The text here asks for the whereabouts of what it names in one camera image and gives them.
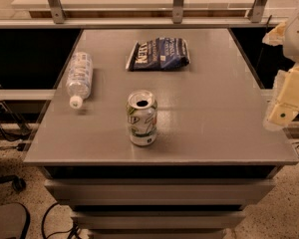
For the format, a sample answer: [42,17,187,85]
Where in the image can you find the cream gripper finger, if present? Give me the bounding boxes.
[263,63,299,131]
[262,22,286,46]

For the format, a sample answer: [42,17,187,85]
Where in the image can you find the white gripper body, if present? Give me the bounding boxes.
[283,7,299,63]

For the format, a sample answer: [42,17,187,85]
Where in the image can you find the blue chip bag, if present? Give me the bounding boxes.
[126,37,190,71]

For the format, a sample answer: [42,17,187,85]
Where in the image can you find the green white 7up can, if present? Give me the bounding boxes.
[126,90,157,146]

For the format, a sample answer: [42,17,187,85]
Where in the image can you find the clear plastic water bottle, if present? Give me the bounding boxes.
[66,52,93,109]

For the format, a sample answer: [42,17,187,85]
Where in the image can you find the grey drawer cabinet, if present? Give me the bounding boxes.
[45,178,275,239]

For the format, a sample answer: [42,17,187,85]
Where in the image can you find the metal railing with glass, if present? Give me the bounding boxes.
[0,0,299,29]

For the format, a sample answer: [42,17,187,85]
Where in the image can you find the black office chair base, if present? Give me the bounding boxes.
[0,149,28,194]

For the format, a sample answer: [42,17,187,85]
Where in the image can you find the grey chair seat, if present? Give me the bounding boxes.
[0,203,30,239]

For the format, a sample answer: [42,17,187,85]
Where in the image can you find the black floor cable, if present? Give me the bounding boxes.
[40,201,83,239]

